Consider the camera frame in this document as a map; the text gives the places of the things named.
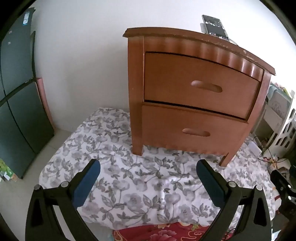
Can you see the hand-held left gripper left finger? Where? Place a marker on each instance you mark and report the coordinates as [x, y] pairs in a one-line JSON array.
[[86, 183]]

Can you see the red floral quilt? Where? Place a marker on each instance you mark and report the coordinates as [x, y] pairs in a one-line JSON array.
[[150, 234]]

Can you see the green printed box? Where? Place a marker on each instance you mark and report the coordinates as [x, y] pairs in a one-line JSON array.
[[5, 171]]

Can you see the white bedside shelf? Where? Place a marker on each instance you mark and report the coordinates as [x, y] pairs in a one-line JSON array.
[[274, 119]]

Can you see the wooden drawer with shallow front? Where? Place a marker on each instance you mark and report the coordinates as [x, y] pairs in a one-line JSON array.
[[185, 78]]

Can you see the white power bank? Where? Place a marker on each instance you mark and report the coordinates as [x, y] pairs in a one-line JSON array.
[[254, 148]]

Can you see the grey printed box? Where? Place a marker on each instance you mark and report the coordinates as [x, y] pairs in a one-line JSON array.
[[277, 102]]

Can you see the teal cloth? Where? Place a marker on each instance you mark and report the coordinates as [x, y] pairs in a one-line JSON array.
[[274, 87]]

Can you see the smartphone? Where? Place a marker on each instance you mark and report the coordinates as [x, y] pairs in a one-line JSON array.
[[215, 26]]

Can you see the wooden nightstand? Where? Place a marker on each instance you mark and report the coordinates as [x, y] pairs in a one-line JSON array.
[[136, 92]]

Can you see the white cutout headboard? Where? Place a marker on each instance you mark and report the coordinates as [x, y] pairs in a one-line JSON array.
[[285, 136]]

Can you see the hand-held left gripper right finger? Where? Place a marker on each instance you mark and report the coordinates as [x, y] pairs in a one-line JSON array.
[[209, 183]]

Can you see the grey floral bedspread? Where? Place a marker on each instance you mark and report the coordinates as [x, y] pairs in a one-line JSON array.
[[129, 185]]

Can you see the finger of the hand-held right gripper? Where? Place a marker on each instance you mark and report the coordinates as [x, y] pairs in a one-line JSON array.
[[277, 177]]

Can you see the pink rolled mat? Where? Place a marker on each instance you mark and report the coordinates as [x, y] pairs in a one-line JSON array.
[[45, 102]]

